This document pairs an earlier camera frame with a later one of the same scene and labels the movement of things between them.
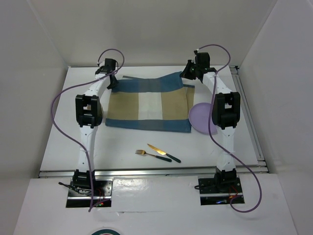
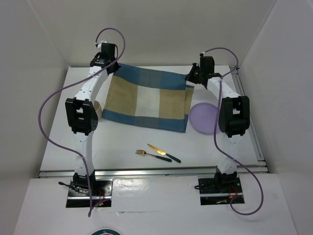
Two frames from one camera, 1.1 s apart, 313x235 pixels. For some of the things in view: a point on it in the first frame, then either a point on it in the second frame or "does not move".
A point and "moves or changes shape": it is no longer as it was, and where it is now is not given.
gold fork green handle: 142,152 does not move
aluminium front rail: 107,173 does not move
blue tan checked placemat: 163,105 moves or changes shape
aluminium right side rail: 262,165 does not move
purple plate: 199,117 does not move
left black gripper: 113,84 → 115,68
